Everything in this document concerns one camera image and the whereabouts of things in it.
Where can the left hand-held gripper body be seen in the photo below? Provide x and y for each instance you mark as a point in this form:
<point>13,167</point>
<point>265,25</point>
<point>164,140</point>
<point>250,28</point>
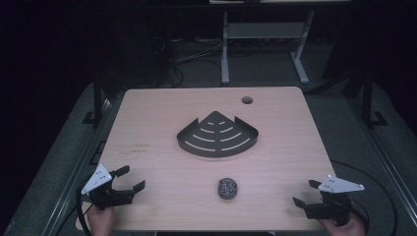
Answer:
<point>98,180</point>

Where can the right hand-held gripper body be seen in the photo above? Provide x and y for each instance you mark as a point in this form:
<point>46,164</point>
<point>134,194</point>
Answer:
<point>334,196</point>

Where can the steel wool scrubber ball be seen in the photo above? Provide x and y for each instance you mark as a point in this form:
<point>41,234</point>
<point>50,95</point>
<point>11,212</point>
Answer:
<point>227,188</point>

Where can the black metal corner shelf rack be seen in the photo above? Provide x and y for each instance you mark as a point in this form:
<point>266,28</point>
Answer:
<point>217,137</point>

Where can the person's right hand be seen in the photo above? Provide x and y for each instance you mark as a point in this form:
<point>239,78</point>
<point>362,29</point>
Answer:
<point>344,228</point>

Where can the person's left hand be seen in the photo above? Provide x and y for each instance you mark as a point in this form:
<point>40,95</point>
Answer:
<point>100,221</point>

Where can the grey metal stand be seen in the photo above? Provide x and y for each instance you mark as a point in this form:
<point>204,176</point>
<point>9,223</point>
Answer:
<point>266,31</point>

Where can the metal floor rail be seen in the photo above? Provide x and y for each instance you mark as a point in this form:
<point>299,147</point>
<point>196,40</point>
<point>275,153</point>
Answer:
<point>75,170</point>
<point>383,154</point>

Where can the black frame post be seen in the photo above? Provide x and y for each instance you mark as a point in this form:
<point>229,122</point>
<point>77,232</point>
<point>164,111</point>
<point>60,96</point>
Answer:
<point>97,98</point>
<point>368,98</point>

